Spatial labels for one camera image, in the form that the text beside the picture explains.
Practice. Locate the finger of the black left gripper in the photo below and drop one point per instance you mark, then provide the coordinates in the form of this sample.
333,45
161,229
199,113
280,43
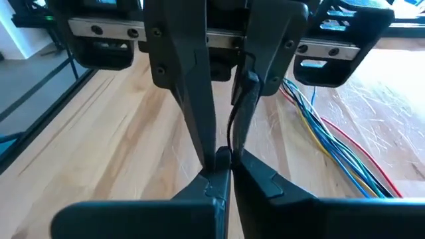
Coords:
279,30
179,40

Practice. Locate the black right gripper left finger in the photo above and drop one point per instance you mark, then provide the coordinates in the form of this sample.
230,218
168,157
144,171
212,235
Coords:
149,222

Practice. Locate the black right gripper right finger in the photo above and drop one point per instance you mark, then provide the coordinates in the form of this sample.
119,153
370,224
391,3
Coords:
315,222

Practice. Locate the black aluminium table frame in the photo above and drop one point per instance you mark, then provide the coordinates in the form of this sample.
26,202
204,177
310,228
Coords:
46,121

